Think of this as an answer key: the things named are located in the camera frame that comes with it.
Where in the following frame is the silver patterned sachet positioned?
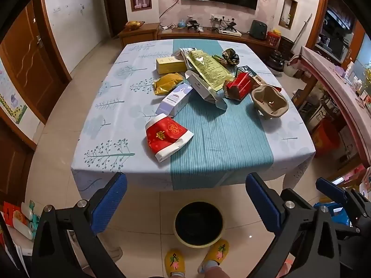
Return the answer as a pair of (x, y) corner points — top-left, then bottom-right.
(173, 47), (198, 61)

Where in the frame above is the dark wooden door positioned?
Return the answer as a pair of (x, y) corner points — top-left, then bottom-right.
(101, 0), (128, 37)

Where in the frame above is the blue plastic stool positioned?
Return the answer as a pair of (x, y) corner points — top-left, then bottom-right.
(314, 201), (351, 226)

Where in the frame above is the wall poster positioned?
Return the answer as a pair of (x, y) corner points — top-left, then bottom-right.
(0, 61), (28, 124)

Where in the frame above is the small wooden side cabinet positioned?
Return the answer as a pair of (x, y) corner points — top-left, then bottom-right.
(119, 23), (160, 47)

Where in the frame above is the pulp cup carrier tray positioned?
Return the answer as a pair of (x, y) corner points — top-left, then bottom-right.
(251, 85), (290, 120)

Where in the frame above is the dark green toaster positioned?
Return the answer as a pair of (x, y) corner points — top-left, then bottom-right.
(250, 20), (268, 39)

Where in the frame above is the purple white carton box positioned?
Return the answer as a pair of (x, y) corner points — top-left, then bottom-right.
(156, 82), (193, 117)

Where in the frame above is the yellow embroidered slipper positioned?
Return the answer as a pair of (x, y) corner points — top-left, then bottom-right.
(165, 248), (186, 278)
(198, 239), (230, 274)

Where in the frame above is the tall wall niche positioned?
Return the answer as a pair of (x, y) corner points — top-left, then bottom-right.
(279, 0), (298, 30)

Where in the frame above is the white open carton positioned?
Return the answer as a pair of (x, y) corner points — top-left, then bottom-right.
(185, 70), (228, 111)

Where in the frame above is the yellow round waste bin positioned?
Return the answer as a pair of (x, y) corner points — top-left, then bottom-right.
(173, 200), (225, 249)

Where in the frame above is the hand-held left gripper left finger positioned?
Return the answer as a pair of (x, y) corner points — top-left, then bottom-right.
(31, 172), (128, 278)

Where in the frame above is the brown wooden door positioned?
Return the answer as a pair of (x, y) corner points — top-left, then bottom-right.
(0, 0), (71, 125)
(0, 119), (35, 202)

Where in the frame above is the red carton box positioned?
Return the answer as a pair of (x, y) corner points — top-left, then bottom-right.
(225, 72), (253, 101)

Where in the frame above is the red gold-printed bag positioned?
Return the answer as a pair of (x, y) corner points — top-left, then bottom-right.
(145, 114), (194, 163)

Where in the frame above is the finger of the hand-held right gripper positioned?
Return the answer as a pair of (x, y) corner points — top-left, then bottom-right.
(315, 177), (371, 228)

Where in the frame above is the yellow-green foil bag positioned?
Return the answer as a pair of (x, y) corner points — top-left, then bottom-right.
(185, 50), (235, 92)

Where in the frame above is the red plastic bucket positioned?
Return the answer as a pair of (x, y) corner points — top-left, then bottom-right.
(311, 119), (339, 157)

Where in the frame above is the long wooden TV cabinet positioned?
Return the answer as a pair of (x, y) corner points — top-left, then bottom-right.
(158, 25), (279, 54)

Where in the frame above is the gold foil bag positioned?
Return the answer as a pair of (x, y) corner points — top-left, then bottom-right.
(153, 73), (184, 95)

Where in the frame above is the person's leg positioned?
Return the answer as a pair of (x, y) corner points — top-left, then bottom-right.
(200, 261), (232, 278)

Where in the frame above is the black round pot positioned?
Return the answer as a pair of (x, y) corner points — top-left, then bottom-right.
(266, 50), (286, 74)

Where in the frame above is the brown white small box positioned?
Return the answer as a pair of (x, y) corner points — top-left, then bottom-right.
(251, 74), (267, 89)

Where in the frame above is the pink-covered counter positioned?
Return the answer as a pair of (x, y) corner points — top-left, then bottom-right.
(301, 46), (371, 168)

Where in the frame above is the white set-top box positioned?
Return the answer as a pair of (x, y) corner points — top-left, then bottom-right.
(217, 26), (242, 37)

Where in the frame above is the dark green packet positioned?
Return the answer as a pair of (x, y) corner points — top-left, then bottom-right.
(236, 65), (257, 77)

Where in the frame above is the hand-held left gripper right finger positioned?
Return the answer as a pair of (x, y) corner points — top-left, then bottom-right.
(245, 172), (339, 278)

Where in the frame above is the dark crumpled wrapper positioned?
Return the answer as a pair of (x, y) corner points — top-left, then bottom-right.
(222, 48), (240, 66)

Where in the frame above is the white tablecloth table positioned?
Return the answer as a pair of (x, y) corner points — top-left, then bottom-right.
(71, 39), (316, 192)

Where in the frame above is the white bucket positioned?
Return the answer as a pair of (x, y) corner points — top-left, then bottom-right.
(283, 60), (297, 77)

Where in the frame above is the yellow carton box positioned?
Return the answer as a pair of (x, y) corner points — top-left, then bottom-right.
(156, 56), (187, 74)

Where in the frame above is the red gift box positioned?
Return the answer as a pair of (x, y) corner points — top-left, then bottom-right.
(267, 30), (281, 47)

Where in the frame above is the fruit bowl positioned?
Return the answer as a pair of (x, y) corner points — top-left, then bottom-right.
(125, 20), (145, 31)

